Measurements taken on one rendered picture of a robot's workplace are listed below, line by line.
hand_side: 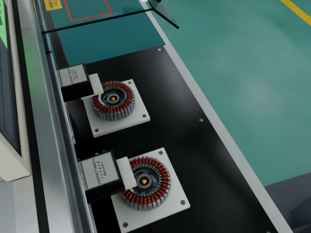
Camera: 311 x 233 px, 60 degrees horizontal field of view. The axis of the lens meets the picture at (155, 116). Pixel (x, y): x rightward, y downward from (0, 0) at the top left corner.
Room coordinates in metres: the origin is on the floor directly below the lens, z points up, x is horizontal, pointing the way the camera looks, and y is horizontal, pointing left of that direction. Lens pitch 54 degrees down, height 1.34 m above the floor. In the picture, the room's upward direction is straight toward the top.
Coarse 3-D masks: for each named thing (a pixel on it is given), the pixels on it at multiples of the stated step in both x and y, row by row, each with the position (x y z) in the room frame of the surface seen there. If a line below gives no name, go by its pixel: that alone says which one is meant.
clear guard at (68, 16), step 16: (64, 0) 0.48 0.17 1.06; (80, 0) 0.48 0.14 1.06; (96, 0) 0.48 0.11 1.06; (112, 0) 0.48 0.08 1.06; (128, 0) 0.48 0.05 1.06; (144, 0) 0.48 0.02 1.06; (48, 16) 0.43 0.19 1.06; (64, 16) 0.43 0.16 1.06; (80, 16) 0.43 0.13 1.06; (96, 16) 0.43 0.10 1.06; (112, 16) 0.43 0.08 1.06; (48, 32) 0.38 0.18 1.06
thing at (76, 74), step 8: (80, 64) 0.46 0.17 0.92; (64, 72) 0.43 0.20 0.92; (72, 72) 0.43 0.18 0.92; (80, 72) 0.43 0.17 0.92; (64, 80) 0.41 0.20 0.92; (72, 80) 0.41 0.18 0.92; (80, 80) 0.41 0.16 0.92; (88, 80) 0.41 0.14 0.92; (96, 80) 0.45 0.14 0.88; (64, 88) 0.39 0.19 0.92; (72, 88) 0.39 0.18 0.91; (80, 88) 0.40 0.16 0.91; (88, 88) 0.40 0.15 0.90; (96, 88) 0.42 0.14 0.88; (72, 96) 0.39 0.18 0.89; (80, 96) 0.39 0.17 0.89; (88, 96) 0.40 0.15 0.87
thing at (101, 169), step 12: (96, 156) 0.22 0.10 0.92; (108, 156) 0.22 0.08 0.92; (84, 168) 0.20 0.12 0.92; (96, 168) 0.20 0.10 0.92; (108, 168) 0.20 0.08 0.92; (120, 168) 0.22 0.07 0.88; (96, 180) 0.18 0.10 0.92; (108, 180) 0.18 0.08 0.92; (120, 180) 0.18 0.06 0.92; (132, 180) 0.20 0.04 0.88; (96, 192) 0.16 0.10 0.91; (108, 192) 0.17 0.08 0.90
